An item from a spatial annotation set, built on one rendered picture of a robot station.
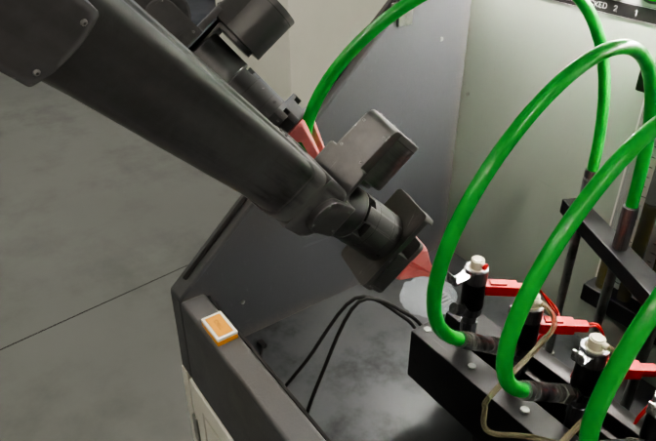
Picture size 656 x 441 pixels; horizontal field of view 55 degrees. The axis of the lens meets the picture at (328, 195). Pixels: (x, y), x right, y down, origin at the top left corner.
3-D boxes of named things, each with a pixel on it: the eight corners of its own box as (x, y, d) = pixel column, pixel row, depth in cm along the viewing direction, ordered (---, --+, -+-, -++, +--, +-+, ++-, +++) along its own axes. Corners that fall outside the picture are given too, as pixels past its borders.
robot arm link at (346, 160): (246, 166, 57) (305, 230, 54) (329, 69, 55) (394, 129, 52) (304, 188, 68) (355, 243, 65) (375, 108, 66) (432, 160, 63)
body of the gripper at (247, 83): (306, 102, 74) (260, 58, 73) (291, 120, 65) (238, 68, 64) (268, 140, 76) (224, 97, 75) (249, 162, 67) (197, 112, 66)
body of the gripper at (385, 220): (437, 224, 66) (394, 191, 61) (373, 294, 67) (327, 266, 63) (409, 194, 71) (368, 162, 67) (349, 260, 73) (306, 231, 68)
